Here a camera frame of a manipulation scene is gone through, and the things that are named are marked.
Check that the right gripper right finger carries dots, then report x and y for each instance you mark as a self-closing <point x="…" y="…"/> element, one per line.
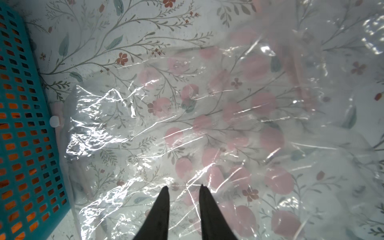
<point x="213" y="223"/>

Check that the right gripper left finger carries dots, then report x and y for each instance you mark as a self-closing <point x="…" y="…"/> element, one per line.
<point x="156" y="225"/>

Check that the clear zip-top bag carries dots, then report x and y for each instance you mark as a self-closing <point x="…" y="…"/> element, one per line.
<point x="265" y="121"/>

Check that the teal plastic basket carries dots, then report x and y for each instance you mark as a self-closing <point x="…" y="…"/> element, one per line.
<point x="33" y="195"/>

